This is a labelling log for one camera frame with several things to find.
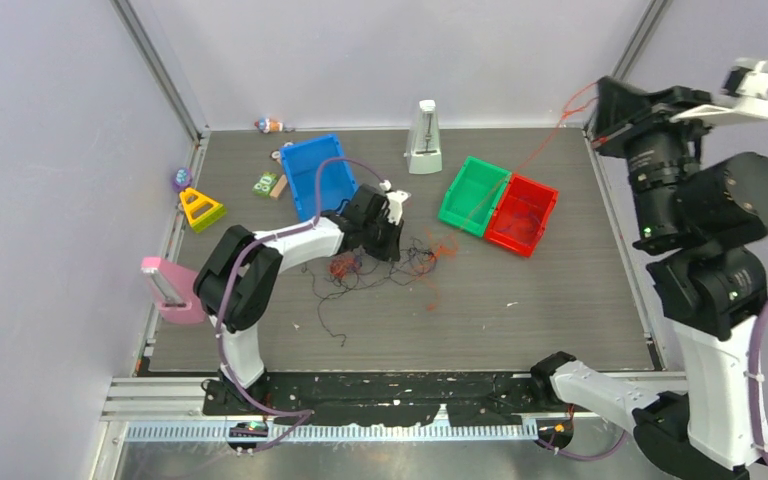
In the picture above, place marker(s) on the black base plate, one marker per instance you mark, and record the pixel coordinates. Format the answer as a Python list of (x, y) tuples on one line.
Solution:
[(391, 399)]

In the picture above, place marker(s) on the small figurine toy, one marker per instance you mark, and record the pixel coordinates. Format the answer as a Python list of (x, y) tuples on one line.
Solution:
[(268, 125)]

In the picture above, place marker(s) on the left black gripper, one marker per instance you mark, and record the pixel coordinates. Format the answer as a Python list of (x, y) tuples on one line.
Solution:
[(389, 251)]

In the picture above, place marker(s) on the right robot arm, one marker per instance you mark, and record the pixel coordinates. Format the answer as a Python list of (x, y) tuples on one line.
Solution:
[(697, 223)]

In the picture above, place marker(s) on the purple round toy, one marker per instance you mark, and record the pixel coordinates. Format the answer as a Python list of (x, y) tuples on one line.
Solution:
[(182, 179)]

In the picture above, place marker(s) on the wooden block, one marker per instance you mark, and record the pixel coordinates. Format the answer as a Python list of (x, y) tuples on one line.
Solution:
[(279, 187)]

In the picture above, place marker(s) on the white metronome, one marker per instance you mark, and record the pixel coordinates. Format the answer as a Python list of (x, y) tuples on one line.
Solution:
[(423, 153)]

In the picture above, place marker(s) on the small round toy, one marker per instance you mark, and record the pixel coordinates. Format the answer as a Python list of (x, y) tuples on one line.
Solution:
[(276, 154)]

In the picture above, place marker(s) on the pink stand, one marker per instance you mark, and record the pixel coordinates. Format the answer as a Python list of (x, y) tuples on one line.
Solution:
[(172, 287)]

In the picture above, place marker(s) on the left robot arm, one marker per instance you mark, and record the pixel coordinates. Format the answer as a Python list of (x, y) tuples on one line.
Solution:
[(236, 283)]

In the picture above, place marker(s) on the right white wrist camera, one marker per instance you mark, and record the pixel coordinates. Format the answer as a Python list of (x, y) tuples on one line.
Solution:
[(743, 97)]

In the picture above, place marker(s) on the green toy block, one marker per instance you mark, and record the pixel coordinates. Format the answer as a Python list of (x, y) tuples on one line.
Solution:
[(265, 184)]

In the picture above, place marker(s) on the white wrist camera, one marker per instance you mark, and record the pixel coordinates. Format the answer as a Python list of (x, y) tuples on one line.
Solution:
[(743, 97), (395, 201)]

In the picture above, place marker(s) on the green plastic bin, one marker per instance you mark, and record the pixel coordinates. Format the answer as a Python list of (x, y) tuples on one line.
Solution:
[(471, 199)]

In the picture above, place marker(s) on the yellow triangle toy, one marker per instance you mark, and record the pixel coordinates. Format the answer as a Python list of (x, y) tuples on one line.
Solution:
[(201, 211)]

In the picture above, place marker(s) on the red plastic bin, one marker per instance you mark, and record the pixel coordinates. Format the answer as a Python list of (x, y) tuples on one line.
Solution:
[(521, 216)]

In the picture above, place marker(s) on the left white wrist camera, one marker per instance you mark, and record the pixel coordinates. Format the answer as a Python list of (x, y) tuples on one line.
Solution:
[(395, 201)]

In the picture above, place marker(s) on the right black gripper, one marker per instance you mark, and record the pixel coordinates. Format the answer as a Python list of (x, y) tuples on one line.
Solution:
[(618, 120)]

